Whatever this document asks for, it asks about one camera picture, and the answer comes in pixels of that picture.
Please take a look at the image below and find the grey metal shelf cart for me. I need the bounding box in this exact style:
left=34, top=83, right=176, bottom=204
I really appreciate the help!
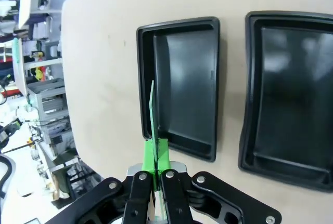
left=25, top=78, right=71, bottom=144

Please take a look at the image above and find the white curved panel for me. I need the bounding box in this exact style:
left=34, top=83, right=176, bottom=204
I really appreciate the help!
left=11, top=38, right=28, bottom=95

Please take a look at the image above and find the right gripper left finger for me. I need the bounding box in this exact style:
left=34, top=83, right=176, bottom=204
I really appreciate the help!
left=52, top=139, right=157, bottom=224

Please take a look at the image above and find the green circuit board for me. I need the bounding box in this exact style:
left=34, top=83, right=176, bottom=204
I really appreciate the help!
left=148, top=80, right=168, bottom=224

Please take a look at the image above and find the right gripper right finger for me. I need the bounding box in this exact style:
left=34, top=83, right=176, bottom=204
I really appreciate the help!
left=157, top=138, right=282, bottom=224

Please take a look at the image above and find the black ESD tray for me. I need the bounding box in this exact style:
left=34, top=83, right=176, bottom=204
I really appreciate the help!
left=238, top=10, right=333, bottom=193
left=136, top=16, right=221, bottom=163

